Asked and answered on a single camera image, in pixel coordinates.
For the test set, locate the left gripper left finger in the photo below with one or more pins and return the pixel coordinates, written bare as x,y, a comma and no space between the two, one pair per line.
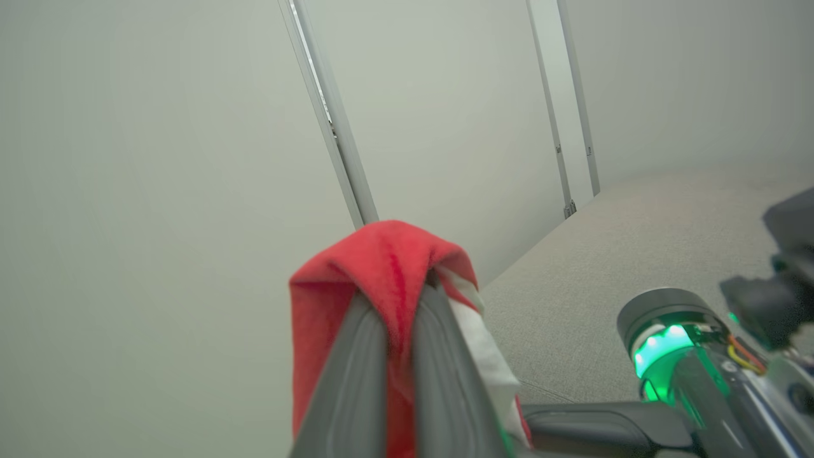
346,394

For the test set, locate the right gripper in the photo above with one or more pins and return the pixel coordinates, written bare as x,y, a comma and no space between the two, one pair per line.
674,343

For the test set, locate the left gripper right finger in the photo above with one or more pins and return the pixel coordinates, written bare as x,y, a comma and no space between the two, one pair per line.
448,394

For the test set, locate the red garment with white trim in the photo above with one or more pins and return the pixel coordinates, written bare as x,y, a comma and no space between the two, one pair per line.
381,254

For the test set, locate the grey fabric sofa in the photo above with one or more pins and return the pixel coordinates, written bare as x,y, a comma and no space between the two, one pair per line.
604,267

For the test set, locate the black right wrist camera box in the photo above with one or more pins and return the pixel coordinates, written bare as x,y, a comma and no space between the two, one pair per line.
769,299

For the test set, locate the grey metal partition post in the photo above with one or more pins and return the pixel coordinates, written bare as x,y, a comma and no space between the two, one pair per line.
331,114
566,127

